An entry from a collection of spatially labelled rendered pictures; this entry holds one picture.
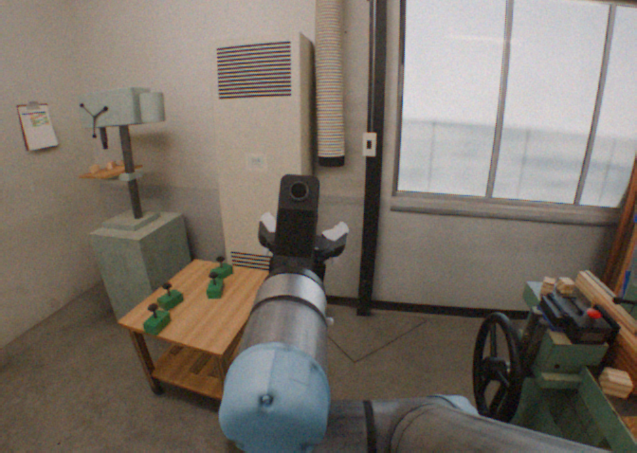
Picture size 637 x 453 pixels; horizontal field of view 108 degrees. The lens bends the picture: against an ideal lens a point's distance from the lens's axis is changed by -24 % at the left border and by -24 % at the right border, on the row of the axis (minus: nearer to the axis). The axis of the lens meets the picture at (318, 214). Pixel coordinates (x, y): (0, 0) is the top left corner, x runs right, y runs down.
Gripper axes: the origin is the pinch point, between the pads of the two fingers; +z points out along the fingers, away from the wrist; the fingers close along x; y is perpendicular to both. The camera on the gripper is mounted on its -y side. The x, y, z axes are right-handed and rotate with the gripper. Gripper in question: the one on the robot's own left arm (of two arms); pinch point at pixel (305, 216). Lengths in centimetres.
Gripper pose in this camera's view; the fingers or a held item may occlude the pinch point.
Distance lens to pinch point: 49.6
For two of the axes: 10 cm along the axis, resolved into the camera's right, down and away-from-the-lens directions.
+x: 9.9, 1.3, 0.3
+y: -1.4, 9.3, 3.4
